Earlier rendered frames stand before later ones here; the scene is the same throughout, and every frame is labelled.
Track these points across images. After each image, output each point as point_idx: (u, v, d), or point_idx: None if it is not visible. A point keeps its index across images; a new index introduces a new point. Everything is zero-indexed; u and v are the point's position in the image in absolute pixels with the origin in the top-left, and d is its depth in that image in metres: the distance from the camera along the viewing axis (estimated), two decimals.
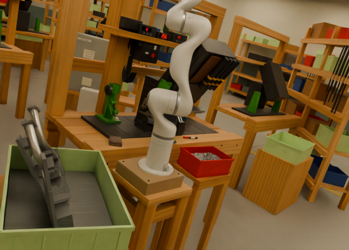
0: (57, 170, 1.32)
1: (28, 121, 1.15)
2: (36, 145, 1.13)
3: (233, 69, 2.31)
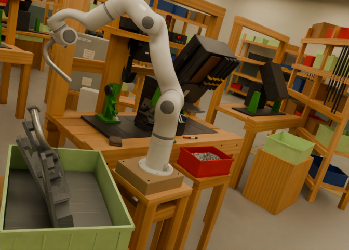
0: (67, 79, 1.86)
1: None
2: (45, 44, 1.77)
3: (233, 69, 2.31)
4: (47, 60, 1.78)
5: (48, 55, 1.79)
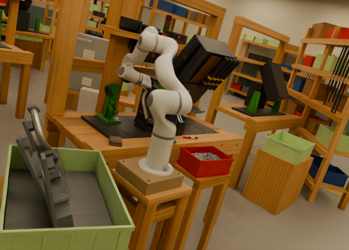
0: (145, 116, 2.30)
1: (155, 81, 2.34)
2: (146, 89, 2.37)
3: (233, 69, 2.31)
4: (141, 99, 2.37)
5: (144, 95, 2.37)
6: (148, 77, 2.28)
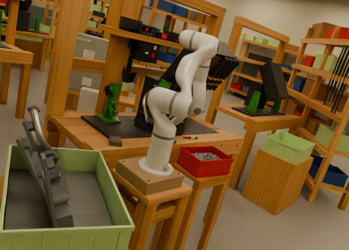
0: (146, 120, 2.29)
1: (155, 84, 2.32)
2: (146, 92, 2.36)
3: (233, 69, 2.31)
4: (142, 102, 2.36)
5: (144, 99, 2.35)
6: (178, 123, 2.10)
